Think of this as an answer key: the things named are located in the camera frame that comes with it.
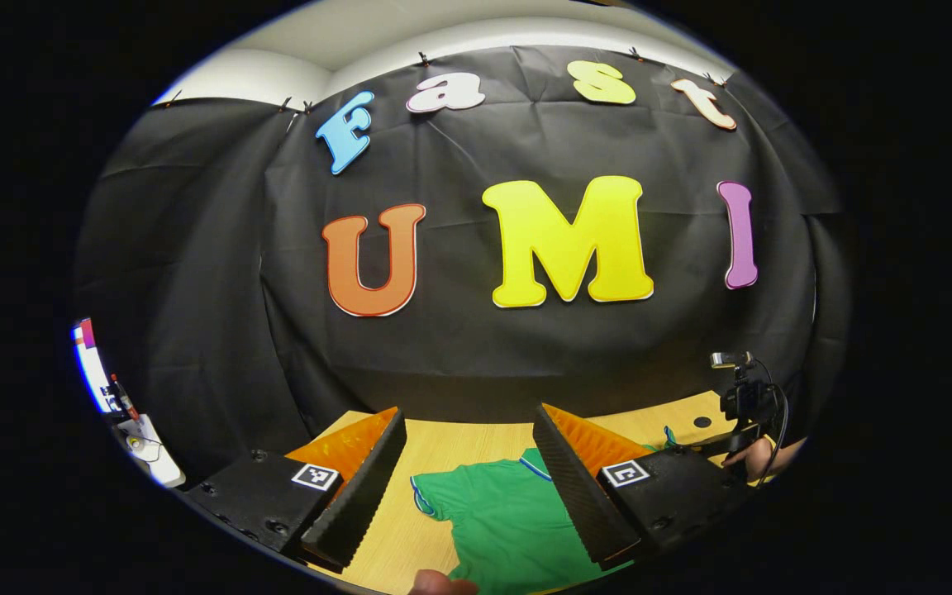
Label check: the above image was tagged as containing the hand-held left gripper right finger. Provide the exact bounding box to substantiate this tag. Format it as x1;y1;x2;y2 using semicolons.
532;402;758;571

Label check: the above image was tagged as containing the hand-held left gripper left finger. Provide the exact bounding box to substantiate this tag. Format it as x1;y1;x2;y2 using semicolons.
185;405;408;573

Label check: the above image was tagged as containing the green T-shirt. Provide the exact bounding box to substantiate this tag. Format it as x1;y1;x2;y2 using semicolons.
410;424;682;595

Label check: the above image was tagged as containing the black backdrop cloth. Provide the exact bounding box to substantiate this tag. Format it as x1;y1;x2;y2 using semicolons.
71;43;853;488

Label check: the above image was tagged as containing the row of black backdrop clips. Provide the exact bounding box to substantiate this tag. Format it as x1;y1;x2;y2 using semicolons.
164;50;729;112

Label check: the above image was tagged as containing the white device with cable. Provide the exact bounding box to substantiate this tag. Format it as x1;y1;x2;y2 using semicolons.
115;412;188;490

